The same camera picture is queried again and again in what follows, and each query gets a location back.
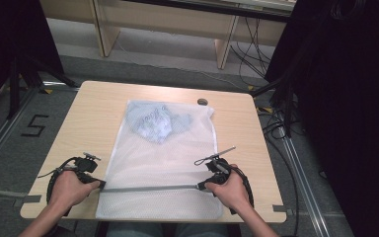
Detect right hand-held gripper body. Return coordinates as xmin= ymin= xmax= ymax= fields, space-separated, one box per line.
xmin=204 ymin=145 xmax=237 ymax=186

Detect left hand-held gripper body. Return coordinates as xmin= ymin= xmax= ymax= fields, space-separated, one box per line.
xmin=73 ymin=151 xmax=103 ymax=176

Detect white mesh laundry bag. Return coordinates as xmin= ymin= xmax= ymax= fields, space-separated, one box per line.
xmin=95 ymin=99 xmax=225 ymax=221

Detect person's right hand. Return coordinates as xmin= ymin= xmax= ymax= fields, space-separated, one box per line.
xmin=204 ymin=163 xmax=252 ymax=215

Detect person's left hand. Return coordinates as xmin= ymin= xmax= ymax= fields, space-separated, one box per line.
xmin=47 ymin=170 xmax=102 ymax=217

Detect grey tape strip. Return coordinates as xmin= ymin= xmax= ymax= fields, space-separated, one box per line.
xmin=12 ymin=194 xmax=42 ymax=208
xmin=272 ymin=203 xmax=294 ymax=217

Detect light blue garment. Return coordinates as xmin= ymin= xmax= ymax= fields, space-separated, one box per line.
xmin=124 ymin=101 xmax=193 ymax=145

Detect black metal stand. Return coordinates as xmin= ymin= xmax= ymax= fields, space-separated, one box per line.
xmin=251 ymin=74 xmax=294 ymax=138
xmin=7 ymin=53 xmax=80 ymax=120

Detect black curtain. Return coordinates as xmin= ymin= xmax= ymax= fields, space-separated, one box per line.
xmin=264 ymin=0 xmax=379 ymax=237
xmin=0 ymin=0 xmax=65 ymax=115

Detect light wooden desk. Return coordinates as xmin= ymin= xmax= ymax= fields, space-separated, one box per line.
xmin=38 ymin=0 xmax=298 ymax=70

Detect thin grey cable loop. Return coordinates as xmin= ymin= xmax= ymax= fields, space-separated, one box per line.
xmin=193 ymin=156 xmax=215 ymax=167

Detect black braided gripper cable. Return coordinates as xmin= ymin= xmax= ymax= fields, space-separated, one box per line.
xmin=228 ymin=165 xmax=256 ymax=215
xmin=37 ymin=156 xmax=80 ymax=205

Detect metal floor rail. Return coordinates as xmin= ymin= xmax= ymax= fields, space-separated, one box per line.
xmin=0 ymin=86 xmax=41 ymax=173
xmin=276 ymin=125 xmax=328 ymax=237

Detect black floor cables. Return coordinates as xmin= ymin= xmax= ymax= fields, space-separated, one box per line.
xmin=229 ymin=16 xmax=273 ymax=87

